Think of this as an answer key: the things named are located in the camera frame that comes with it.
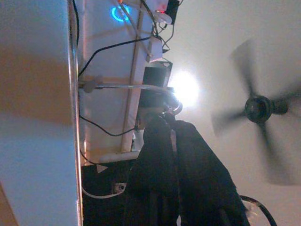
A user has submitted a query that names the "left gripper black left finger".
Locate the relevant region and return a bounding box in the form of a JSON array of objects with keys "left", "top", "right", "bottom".
[{"left": 124, "top": 116, "right": 181, "bottom": 226}]

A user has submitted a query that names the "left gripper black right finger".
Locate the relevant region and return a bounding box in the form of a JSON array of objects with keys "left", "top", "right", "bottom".
[{"left": 175, "top": 120, "right": 250, "bottom": 226}]

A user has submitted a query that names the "bright ceiling light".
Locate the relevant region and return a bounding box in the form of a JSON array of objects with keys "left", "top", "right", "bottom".
[{"left": 169, "top": 70, "right": 200, "bottom": 109}]

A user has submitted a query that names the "dark ceiling fan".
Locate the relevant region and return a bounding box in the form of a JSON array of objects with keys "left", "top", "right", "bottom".
[{"left": 210, "top": 39, "right": 301, "bottom": 186}]

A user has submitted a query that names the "black box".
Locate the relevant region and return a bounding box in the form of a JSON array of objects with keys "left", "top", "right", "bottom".
[{"left": 143, "top": 60, "right": 174, "bottom": 88}]

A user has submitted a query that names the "white power adapter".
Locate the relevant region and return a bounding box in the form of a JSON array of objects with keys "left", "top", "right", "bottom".
[{"left": 146, "top": 35, "right": 163, "bottom": 62}]

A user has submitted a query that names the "black wall cable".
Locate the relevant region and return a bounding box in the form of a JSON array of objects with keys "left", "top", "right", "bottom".
[
  {"left": 78, "top": 36, "right": 151, "bottom": 77},
  {"left": 79, "top": 114, "right": 140, "bottom": 137}
]

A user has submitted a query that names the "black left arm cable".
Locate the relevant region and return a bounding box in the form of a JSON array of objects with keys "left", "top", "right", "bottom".
[{"left": 239, "top": 194, "right": 278, "bottom": 226}]

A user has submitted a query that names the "blue ring light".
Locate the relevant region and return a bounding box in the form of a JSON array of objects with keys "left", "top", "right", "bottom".
[{"left": 109, "top": 4, "right": 132, "bottom": 24}]

